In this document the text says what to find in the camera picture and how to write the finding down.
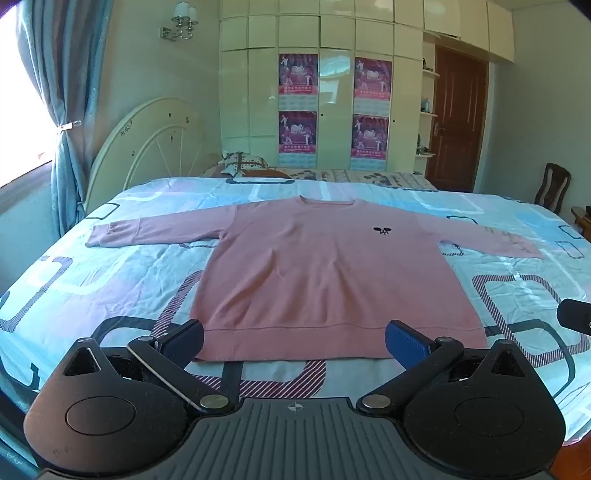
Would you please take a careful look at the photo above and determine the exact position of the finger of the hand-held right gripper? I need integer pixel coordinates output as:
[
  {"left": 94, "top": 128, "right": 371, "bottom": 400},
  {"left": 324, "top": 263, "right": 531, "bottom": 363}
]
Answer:
[{"left": 556, "top": 298, "right": 591, "bottom": 336}]

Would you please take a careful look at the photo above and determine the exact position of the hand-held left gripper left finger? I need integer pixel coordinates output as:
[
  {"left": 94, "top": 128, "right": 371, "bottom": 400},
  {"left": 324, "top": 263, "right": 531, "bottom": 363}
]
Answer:
[{"left": 62, "top": 318, "right": 237, "bottom": 414}]

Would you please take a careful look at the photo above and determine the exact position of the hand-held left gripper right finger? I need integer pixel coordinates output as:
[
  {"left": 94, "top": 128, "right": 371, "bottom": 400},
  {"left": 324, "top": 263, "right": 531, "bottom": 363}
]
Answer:
[{"left": 355, "top": 319, "right": 537, "bottom": 417}]

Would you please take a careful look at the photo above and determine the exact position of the pink sweater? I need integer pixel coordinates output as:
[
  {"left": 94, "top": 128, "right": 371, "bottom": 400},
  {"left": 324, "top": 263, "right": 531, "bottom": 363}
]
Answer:
[{"left": 86, "top": 195, "right": 548, "bottom": 361}]

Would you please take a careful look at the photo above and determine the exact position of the bed with patterned blue sheet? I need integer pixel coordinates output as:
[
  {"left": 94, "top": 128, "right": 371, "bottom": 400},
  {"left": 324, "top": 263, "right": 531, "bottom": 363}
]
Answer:
[{"left": 0, "top": 176, "right": 591, "bottom": 446}]

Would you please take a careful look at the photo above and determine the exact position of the wooden side table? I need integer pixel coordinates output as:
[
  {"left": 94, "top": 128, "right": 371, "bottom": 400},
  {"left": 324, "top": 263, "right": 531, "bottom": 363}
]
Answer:
[{"left": 571, "top": 206, "right": 591, "bottom": 241}]

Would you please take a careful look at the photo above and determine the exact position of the wooden chair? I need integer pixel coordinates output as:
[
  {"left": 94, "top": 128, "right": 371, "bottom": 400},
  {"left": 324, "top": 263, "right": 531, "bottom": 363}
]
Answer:
[{"left": 534, "top": 162, "right": 572, "bottom": 214}]

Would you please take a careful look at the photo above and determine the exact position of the patterned pillow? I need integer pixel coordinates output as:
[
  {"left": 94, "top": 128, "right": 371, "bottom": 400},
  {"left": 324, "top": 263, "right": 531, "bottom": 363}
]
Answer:
[{"left": 219, "top": 151, "right": 271, "bottom": 177}]

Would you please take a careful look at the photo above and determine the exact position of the cream round headboard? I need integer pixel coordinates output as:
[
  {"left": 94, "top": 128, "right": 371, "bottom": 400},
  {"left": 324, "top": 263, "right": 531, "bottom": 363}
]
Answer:
[{"left": 84, "top": 96, "right": 209, "bottom": 214}]

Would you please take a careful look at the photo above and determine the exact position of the brown wooden door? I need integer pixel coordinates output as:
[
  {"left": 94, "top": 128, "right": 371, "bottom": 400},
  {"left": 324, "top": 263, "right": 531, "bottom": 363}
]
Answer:
[{"left": 425, "top": 45, "right": 489, "bottom": 194}]

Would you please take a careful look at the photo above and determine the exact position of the blue curtain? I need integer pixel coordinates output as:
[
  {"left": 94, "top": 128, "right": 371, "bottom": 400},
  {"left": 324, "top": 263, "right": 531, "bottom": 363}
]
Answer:
[{"left": 15, "top": 0, "right": 115, "bottom": 239}]

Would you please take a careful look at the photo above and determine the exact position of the cream wardrobe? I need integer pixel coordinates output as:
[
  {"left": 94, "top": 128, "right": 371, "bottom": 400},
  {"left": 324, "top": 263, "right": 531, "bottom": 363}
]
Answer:
[{"left": 219, "top": 0, "right": 516, "bottom": 175}]

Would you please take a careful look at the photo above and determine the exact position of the window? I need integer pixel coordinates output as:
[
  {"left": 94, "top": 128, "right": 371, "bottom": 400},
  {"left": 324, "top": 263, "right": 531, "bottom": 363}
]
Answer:
[{"left": 0, "top": 0, "right": 54, "bottom": 188}]

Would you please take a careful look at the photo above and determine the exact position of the pink wall poster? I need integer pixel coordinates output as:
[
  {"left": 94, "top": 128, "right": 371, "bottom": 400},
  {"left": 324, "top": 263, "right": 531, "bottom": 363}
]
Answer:
[
  {"left": 350, "top": 114, "right": 389, "bottom": 172},
  {"left": 278, "top": 110, "right": 318, "bottom": 168},
  {"left": 278, "top": 54, "right": 320, "bottom": 110},
  {"left": 353, "top": 56, "right": 393, "bottom": 114}
]

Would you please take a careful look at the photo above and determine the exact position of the corner wall shelf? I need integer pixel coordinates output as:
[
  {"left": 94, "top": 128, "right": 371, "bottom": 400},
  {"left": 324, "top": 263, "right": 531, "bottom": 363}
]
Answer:
[{"left": 414, "top": 41, "right": 442, "bottom": 160}]

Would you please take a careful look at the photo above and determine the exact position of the wall lamp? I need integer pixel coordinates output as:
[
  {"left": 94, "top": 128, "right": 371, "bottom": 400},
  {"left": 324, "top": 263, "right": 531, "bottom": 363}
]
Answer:
[{"left": 161, "top": 2, "right": 199, "bottom": 42}]

